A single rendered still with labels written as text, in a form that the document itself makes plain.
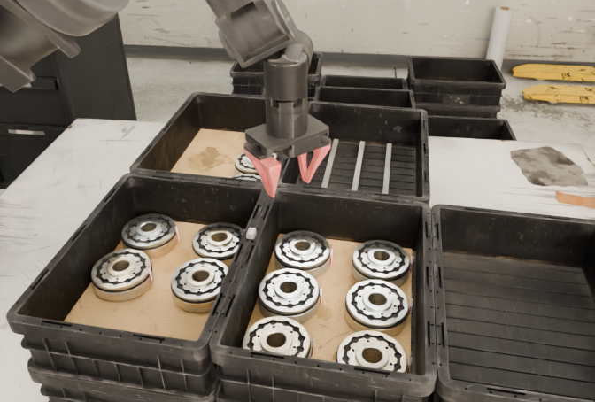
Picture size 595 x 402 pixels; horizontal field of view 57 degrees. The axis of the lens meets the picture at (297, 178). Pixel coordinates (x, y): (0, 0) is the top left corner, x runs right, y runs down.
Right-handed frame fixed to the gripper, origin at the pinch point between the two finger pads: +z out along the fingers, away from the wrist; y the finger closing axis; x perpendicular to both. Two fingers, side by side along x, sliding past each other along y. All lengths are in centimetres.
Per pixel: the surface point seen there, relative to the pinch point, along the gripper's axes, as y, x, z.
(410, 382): 1.5, 28.5, 13.7
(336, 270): -10.8, -1.0, 23.9
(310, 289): -2.3, 2.4, 20.9
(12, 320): 39.7, -10.9, 13.1
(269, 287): 3.3, -1.6, 20.5
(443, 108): -140, -85, 62
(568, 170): -97, -6, 37
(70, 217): 22, -65, 37
